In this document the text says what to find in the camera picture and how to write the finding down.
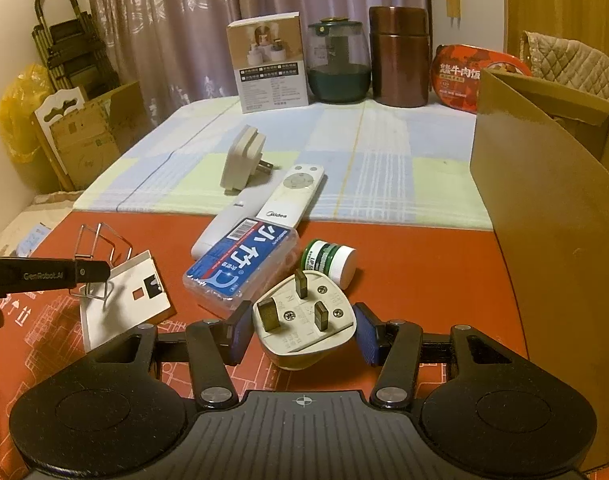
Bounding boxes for small white green-label jar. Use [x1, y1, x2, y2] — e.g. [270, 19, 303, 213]
[298, 238, 358, 291]

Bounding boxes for clear blue-label plastic box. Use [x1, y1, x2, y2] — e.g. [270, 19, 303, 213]
[182, 216, 301, 319]

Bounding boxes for plain white remote control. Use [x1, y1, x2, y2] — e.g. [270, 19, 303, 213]
[190, 199, 266, 262]

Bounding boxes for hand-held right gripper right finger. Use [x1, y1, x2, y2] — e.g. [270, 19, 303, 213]
[353, 304, 525, 411]

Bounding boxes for wooden wardrobe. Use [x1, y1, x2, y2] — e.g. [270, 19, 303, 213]
[504, 0, 609, 77]

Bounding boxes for beige plug adapter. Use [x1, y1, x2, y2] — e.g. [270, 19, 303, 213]
[219, 124, 276, 197]

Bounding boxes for green glass jar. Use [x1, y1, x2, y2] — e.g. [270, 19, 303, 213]
[306, 18, 373, 104]

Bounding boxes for brown cylindrical canister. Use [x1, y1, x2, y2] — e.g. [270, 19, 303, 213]
[367, 5, 430, 108]

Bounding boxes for white three-pin plug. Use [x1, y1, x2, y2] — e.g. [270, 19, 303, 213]
[253, 269, 358, 372]

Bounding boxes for red instant meal bowl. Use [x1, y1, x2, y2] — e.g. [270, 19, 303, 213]
[428, 43, 535, 117]

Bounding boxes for white printed product box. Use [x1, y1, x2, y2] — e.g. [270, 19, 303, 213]
[226, 11, 311, 114]

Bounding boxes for folded dark step ladder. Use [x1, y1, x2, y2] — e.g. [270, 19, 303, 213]
[31, 0, 121, 107]

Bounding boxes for red printed mat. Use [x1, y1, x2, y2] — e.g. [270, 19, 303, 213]
[0, 208, 536, 480]

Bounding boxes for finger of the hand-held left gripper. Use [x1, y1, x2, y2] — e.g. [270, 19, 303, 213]
[70, 256, 111, 292]

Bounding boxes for plaid bed sheet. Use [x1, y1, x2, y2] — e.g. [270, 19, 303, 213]
[72, 94, 496, 232]

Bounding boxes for white remote with round buttons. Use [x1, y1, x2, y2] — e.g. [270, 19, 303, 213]
[256, 163, 328, 242]

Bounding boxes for beige quilted cloth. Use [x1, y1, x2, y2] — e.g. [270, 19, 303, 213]
[518, 30, 609, 107]

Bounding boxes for mauve curtain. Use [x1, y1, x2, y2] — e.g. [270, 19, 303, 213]
[83, 0, 431, 111]

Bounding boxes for brown cardboard box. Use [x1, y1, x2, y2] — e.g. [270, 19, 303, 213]
[468, 67, 609, 472]

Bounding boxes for yellow plastic bag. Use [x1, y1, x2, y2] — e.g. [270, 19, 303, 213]
[0, 62, 56, 164]

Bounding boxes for metal wire rack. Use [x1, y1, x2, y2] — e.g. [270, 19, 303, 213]
[69, 221, 136, 307]

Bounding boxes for flattened cardboard boxes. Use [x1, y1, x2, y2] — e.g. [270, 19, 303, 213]
[31, 80, 151, 194]

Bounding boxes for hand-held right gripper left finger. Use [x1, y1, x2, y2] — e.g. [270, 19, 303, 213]
[84, 302, 254, 411]

